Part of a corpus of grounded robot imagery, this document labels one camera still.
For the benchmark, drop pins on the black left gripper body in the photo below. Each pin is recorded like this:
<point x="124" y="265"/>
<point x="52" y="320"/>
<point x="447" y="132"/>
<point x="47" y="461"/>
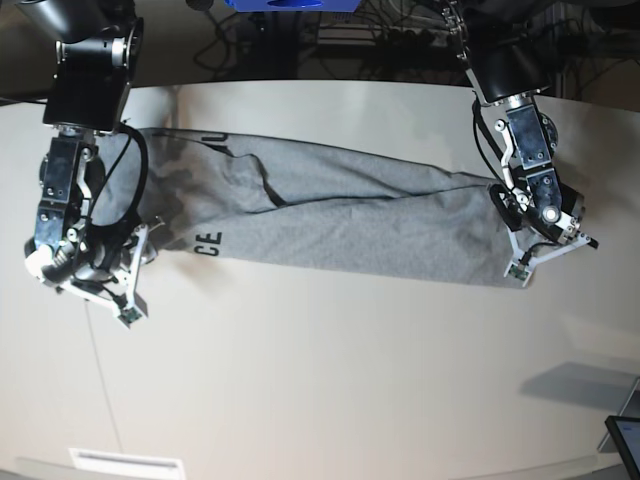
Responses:
<point x="553" y="225"/>

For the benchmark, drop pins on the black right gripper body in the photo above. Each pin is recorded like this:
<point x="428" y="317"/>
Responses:
<point x="39" y="254"/>

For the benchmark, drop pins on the white label strip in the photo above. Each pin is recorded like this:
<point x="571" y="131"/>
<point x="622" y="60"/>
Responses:
<point x="111" y="463"/>

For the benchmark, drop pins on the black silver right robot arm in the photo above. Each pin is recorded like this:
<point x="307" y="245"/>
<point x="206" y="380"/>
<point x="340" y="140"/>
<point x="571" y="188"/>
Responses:
<point x="97" y="47"/>

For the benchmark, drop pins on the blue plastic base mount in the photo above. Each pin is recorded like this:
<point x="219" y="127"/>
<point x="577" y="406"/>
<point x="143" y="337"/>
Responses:
<point x="339" y="6"/>

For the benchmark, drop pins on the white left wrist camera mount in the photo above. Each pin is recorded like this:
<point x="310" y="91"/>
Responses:
<point x="531" y="249"/>

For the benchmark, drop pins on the grey T-shirt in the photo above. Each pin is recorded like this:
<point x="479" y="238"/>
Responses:
<point x="308" y="205"/>

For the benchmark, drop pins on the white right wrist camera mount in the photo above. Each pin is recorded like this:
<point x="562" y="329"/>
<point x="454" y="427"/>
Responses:
<point x="107" y="275"/>

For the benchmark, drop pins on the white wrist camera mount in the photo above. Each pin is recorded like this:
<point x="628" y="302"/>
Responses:
<point x="107" y="275"/>
<point x="531" y="249"/>

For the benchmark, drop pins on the black tablet screen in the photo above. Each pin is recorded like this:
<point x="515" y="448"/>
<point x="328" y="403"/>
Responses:
<point x="628" y="449"/>

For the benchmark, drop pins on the grey tablet stand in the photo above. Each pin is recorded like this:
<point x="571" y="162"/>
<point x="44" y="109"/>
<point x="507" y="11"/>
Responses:
<point x="627" y="412"/>

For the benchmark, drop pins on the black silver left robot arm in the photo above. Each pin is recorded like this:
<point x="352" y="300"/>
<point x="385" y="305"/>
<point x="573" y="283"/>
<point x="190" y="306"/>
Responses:
<point x="505" y="69"/>

